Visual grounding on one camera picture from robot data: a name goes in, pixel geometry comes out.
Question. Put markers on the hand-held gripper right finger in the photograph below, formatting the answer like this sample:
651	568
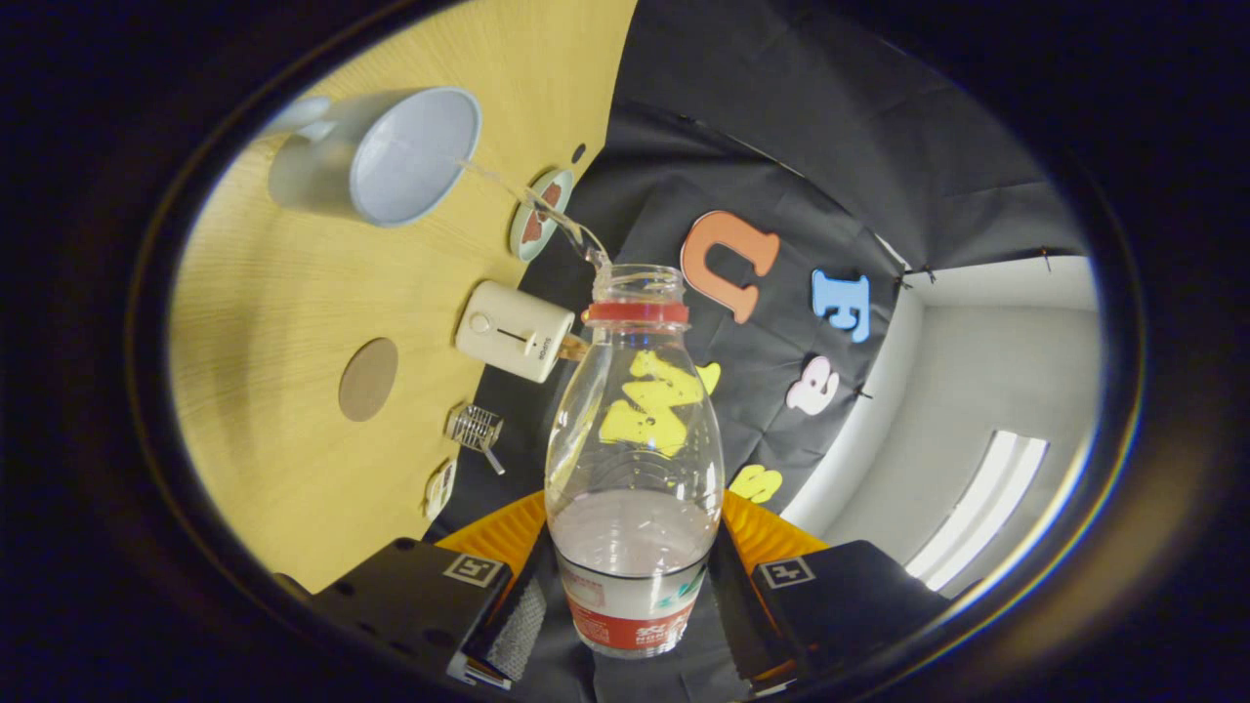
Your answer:
742	625

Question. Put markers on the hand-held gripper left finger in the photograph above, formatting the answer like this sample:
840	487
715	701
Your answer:
513	625

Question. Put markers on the clear plastic juice bottle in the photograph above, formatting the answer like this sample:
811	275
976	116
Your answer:
635	586

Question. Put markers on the round brown coaster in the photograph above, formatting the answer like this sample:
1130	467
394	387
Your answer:
368	381

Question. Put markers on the clear juice stream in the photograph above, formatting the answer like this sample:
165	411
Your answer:
596	256

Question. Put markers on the white cup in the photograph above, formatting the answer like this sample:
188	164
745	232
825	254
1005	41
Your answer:
410	156

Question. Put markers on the white divided condiment tray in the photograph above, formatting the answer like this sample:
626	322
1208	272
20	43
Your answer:
439	488

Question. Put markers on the ceiling light panel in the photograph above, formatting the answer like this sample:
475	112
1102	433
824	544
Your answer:
977	508

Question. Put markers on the brown toast slice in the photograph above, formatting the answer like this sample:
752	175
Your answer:
571	348

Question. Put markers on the white toaster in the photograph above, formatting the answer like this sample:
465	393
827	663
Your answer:
508	332

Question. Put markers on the pale green plate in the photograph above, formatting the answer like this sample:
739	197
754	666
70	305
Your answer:
516	236

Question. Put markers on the wooden table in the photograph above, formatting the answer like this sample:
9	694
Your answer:
273	293

